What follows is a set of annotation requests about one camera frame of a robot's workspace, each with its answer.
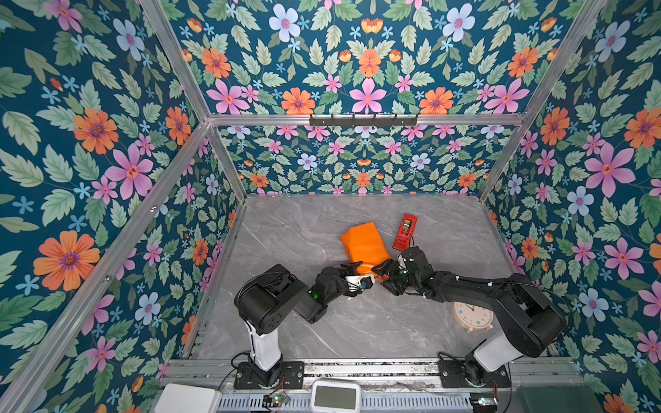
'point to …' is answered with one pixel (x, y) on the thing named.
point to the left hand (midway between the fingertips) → (363, 262)
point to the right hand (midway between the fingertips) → (374, 273)
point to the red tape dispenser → (404, 232)
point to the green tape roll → (406, 224)
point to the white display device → (336, 396)
